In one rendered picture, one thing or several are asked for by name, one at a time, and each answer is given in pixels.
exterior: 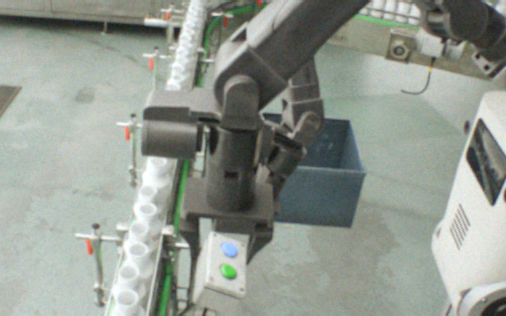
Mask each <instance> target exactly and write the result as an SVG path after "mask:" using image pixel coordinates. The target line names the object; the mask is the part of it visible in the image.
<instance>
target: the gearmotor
mask: <svg viewBox="0 0 506 316"><path fill-rule="evenodd" d="M392 26H393V27H392V28H391V31H390V35H389V36H390V37H389V41H388V44H387V48H386V55H385V59H387V60H391V61H396V62H400V63H404V64H410V58H411V55H412V51H413V50H416V52H420V53H422V54H426V55H430V56H432V57H431V60H432V61H431V66H430V70H429V75H428V80H427V83H426V86H425V88H424V90H423V91H422V92H420V93H413V92H407V91H403V90H401V91H403V92H405V93H410V94H422V93H424V92H425V90H426V88H427V86H428V84H429V80H430V76H431V72H432V66H433V62H434V61H436V57H442V58H448V59H452V60H456V61H459V60H460V59H461V58H462V56H463V53H464V50H465V48H464V47H465V44H466V41H464V42H463V43H462V44H461V45H458V46H453V45H450V44H451V42H452V41H451V40H450V39H449V40H448V41H446V42H445V43H443V44H441V43H439V41H441V39H440V38H436V37H433V36H431V35H429V34H427V33H426V32H425V30H424V29H423V27H422V26H421V24H419V27H418V31H417V30H416V29H413V28H408V27H404V26H399V25H395V26H394V25H392Z"/></svg>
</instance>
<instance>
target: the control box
mask: <svg viewBox="0 0 506 316"><path fill-rule="evenodd" d="M225 242H230V243H232V244H233V245H235V247H236V249H237V252H236V254H235V255H227V254H226V253H224V252H223V248H222V246H223V244H224V243H225ZM224 264H229V265H231V266H233V267H234V268H235V270H236V274H235V276H234V277H232V278H229V277H226V276H225V275H224V274H223V272H222V271H221V268H222V266H223V265H224ZM245 273H246V244H245V243H243V242H240V241H237V240H234V239H232V238H226V237H224V236H222V235H219V234H216V233H214V232H211V233H210V235H209V236H208V238H207V239H206V240H205V242H204V244H203V245H202V247H201V250H200V255H199V257H198V264H197V272H196V281H195V289H194V297H193V302H192V303H191V304H190V305H188V306H187V307H186V308H185V309H183V310H182V311H181V312H180V313H179V314H178V315H176V316H187V314H188V313H190V312H191V311H192V310H193V309H194V308H197V307H198V306H199V305H200V306H203V307H205V309H204V312H203V314H202V316H205V314H206V311H207V309H214V310H217V311H220V312H223V313H225V314H228V315H230V314H231V313H232V312H233V310H234V309H235V308H236V307H237V306H238V304H239V303H240V301H241V299H242V298H243V297H244V295H245Z"/></svg>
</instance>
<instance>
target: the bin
mask: <svg viewBox="0 0 506 316"><path fill-rule="evenodd" d="M260 115H261V116H262V117H264V120H269V121H271V122H274V123H276V124H279V125H280V124H281V122H282V120H283V119H282V114H281V113H273V112H262V111H260ZM303 147H304V148H305V150H306V155H305V157H304V158H303V159H302V162H301V164H300V165H299V167H298V168H297V169H296V170H295V172H294V173H293V175H292V176H291V178H290V179H289V181H288V182H287V184H286V185H285V187H284V188H283V190H282V191H281V193H280V209H281V212H280V213H279V215H278V216H276V218H275V219H274V221H273V222H277V223H289V224H300V225H312V226H323V227H331V226H334V227H345V228H351V226H352V222H353V219H354V215H355V211H356V208H357V204H358V201H359V197H360V194H361V190H362V186H363V183H364V179H365V176H367V170H366V167H365V164H364V161H363V158H362V154H361V151H360V147H359V144H358V142H357V138H356V131H355V128H354V125H353V122H352V120H349V119H339V118H327V117H325V123H324V126H323V128H322V131H321V133H319V134H318V135H317V136H315V138H314V139H313V142H312V144H311V145H310V146H308V145H305V144H304V146H303Z"/></svg>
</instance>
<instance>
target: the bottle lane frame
mask: <svg viewBox="0 0 506 316"><path fill-rule="evenodd" d="M209 35H210V34H209V32H206V34H205V40H204V46H203V49H204V52H205V54H204V55H203V56H201V57H204V58H205V59H206V60H207V49H208V43H209ZM206 64H207V63H204V65H201V67H203V70H204V72H202V74H198V78H197V84H196V88H201V85H202V87H203V88H204V84H205V78H206V73H207V69H206ZM183 161H184V162H183V168H180V169H182V173H181V176H180V177H181V179H180V184H179V185H178V186H179V190H178V194H177V201H176V203H173V204H175V205H176V207H175V212H174V213H173V215H174V217H173V221H174V223H170V224H172V225H173V226H174V228H175V234H174V235H176V238H174V239H176V242H177V243H181V240H182V236H180V234H179V231H178V227H179V220H180V212H181V206H182V199H183V194H184V191H185V188H186V182H187V178H188V177H189V171H190V169H189V168H190V160H183ZM180 250H181V249H176V248H175V252H174V257H173V258H175V262H173V263H172V265H166V266H165V269H163V270H161V271H164V278H163V282H161V283H159V284H162V285H163V288H162V293H161V296H157V298H160V304H159V310H157V311H154V312H156V313H157V314H158V315H157V316H170V314H169V312H170V309H172V303H173V299H172V300H171V288H172V286H171V279H172V272H174V276H176V278H177V272H178V266H179V253H180ZM176 278H175V283H176Z"/></svg>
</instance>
